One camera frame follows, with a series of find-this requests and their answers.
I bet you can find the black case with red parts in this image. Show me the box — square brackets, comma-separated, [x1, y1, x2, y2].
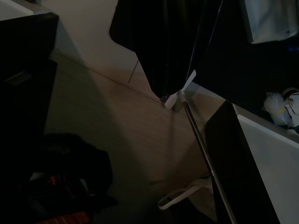
[14, 133, 119, 224]

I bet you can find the white long-handled dustpan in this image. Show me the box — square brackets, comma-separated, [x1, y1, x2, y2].
[157, 176, 212, 210]

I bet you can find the black partition end panel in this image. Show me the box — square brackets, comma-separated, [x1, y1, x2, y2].
[202, 100, 281, 224]

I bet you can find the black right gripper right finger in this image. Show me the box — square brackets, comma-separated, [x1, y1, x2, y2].
[167, 0, 223, 100]

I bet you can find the white ridged plastic panel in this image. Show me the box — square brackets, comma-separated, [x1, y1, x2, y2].
[242, 0, 299, 45]

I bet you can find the black cabinet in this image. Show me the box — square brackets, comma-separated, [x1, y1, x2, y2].
[0, 13, 59, 140]

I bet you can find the metal pole broom white head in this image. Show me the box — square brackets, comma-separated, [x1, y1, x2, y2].
[164, 69, 237, 224]

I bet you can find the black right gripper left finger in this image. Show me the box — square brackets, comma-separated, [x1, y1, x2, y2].
[109, 0, 169, 101]

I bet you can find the crumpled clear plastic bag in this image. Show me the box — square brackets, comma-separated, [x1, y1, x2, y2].
[263, 87, 299, 129]

